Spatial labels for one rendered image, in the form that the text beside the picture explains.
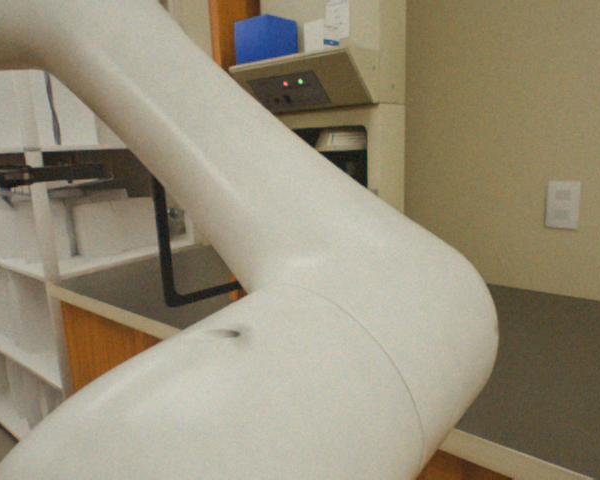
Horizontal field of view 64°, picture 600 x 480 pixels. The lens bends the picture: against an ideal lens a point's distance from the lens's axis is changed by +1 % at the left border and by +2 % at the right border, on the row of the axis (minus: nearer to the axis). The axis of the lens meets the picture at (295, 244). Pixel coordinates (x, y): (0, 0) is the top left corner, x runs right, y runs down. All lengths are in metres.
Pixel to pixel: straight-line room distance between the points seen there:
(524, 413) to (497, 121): 0.81
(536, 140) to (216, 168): 1.12
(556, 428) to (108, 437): 0.68
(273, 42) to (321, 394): 0.95
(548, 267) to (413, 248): 1.12
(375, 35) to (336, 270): 0.83
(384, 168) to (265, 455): 0.90
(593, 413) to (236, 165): 0.67
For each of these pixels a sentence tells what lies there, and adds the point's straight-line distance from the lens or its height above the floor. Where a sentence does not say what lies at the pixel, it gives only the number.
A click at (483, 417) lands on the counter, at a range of 0.78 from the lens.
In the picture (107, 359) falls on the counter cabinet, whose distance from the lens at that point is 1.53.
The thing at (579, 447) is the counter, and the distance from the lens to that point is 0.77.
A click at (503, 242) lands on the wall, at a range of 1.41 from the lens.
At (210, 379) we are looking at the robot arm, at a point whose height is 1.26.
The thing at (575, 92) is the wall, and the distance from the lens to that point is 1.34.
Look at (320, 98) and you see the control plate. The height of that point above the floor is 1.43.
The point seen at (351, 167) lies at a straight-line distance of 1.18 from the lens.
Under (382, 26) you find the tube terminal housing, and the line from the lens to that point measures 1.06.
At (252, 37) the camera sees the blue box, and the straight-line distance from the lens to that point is 1.11.
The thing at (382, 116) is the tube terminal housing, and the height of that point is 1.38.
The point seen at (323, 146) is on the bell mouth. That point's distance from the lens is 1.13.
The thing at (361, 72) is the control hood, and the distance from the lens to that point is 0.98.
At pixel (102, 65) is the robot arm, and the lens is 0.40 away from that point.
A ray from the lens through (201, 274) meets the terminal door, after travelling 1.12.
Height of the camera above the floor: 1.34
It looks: 12 degrees down
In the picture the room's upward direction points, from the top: 2 degrees counter-clockwise
